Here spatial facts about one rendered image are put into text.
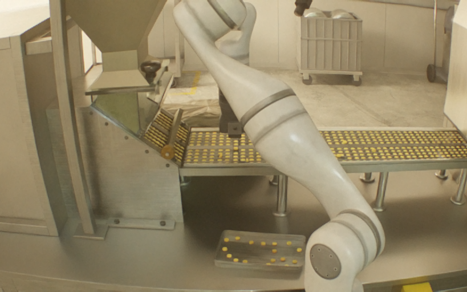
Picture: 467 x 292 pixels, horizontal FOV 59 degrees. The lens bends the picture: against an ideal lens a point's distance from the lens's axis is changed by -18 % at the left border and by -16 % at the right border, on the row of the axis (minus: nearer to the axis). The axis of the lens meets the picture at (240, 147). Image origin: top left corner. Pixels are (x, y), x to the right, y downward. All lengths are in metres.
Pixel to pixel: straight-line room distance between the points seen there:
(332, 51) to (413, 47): 1.21
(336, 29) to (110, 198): 3.48
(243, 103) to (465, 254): 0.74
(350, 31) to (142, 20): 3.53
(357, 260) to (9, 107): 0.85
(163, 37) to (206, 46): 4.28
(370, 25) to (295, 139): 4.45
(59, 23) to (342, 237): 0.70
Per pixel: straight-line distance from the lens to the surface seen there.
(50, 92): 1.20
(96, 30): 1.09
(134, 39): 1.09
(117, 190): 1.21
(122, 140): 1.13
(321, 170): 0.68
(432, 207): 1.34
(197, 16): 0.73
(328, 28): 4.41
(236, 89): 0.69
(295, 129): 0.66
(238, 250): 1.12
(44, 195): 1.18
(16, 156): 1.19
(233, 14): 0.74
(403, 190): 1.40
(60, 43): 1.01
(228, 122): 1.14
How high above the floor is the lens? 1.51
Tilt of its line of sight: 27 degrees down
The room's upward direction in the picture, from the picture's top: 1 degrees counter-clockwise
